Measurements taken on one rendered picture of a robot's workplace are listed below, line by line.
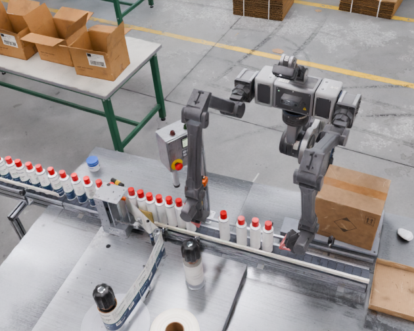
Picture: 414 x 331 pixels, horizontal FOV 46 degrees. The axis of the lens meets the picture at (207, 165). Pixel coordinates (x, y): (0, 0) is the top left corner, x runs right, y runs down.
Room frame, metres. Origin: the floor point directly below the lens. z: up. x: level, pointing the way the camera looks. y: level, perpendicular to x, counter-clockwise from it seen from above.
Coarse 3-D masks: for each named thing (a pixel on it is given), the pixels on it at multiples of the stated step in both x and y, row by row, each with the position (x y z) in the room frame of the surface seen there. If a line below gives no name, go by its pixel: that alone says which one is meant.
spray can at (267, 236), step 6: (270, 222) 1.40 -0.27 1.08; (264, 228) 1.40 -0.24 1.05; (270, 228) 1.38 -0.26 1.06; (264, 234) 1.38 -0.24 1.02; (270, 234) 1.37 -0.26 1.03; (264, 240) 1.38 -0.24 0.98; (270, 240) 1.38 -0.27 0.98; (264, 246) 1.38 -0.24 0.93; (270, 246) 1.38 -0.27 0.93; (270, 252) 1.38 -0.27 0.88
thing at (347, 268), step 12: (72, 204) 1.83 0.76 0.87; (84, 204) 1.81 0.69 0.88; (204, 228) 1.57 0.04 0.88; (204, 240) 1.49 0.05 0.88; (252, 252) 1.39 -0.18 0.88; (276, 252) 1.38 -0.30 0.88; (288, 252) 1.37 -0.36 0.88; (324, 264) 1.28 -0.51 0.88; (336, 264) 1.28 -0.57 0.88; (336, 276) 1.21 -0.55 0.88; (360, 276) 1.20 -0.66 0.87
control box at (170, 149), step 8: (168, 128) 1.67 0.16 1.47; (176, 128) 1.67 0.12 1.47; (160, 136) 1.62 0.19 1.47; (168, 136) 1.62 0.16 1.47; (176, 136) 1.61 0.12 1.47; (184, 136) 1.62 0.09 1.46; (160, 144) 1.63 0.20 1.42; (168, 144) 1.58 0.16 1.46; (176, 144) 1.60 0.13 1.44; (160, 152) 1.64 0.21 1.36; (168, 152) 1.59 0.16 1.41; (176, 152) 1.60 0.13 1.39; (168, 160) 1.58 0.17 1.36; (176, 160) 1.59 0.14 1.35; (184, 160) 1.61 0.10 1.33; (168, 168) 1.59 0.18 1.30
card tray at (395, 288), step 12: (384, 264) 1.28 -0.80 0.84; (396, 264) 1.26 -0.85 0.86; (384, 276) 1.22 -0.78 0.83; (396, 276) 1.21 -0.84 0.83; (408, 276) 1.20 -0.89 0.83; (372, 288) 1.16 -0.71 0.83; (384, 288) 1.15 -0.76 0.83; (396, 288) 1.15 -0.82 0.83; (408, 288) 1.14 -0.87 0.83; (372, 300) 1.10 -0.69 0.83; (384, 300) 1.10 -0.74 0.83; (396, 300) 1.09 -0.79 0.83; (408, 300) 1.08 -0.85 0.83; (384, 312) 1.04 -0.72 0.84; (396, 312) 1.02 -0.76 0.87; (408, 312) 1.03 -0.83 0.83
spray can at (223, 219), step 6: (222, 210) 1.50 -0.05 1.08; (222, 216) 1.47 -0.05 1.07; (228, 216) 1.50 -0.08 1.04; (222, 222) 1.46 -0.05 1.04; (228, 222) 1.47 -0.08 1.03; (222, 228) 1.47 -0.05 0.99; (228, 228) 1.47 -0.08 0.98; (222, 234) 1.47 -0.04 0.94; (228, 234) 1.47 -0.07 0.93; (228, 240) 1.47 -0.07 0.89
